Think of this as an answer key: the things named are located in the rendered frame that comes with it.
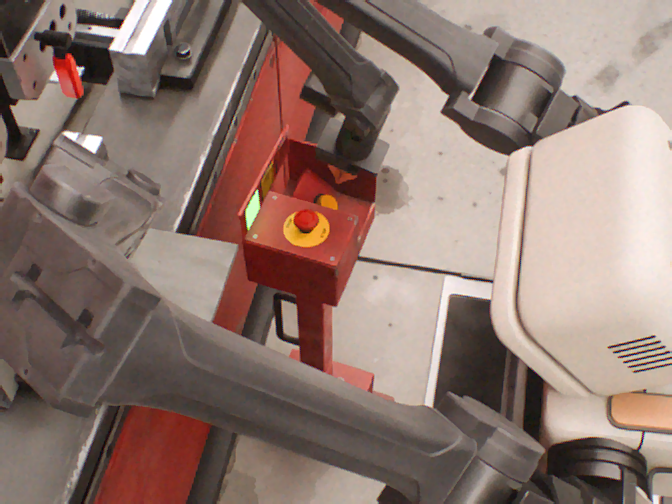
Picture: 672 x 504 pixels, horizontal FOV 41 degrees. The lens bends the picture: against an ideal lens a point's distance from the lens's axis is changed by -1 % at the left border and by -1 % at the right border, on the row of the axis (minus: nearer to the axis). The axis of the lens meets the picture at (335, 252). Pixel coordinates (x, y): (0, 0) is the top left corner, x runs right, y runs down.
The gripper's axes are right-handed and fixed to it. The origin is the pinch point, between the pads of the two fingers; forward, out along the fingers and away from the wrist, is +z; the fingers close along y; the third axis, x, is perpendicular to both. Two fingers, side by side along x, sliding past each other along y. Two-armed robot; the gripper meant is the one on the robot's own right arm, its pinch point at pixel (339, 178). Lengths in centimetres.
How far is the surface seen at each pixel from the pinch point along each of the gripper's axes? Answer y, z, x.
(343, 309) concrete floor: -13, 80, -23
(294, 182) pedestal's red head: 7.1, 11.9, -3.9
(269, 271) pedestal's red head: 4.1, 10.3, 15.2
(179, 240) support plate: 14.7, -17.1, 32.0
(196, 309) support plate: 8.5, -18.8, 40.6
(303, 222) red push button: 2.2, -0.3, 10.9
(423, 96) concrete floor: -10, 82, -101
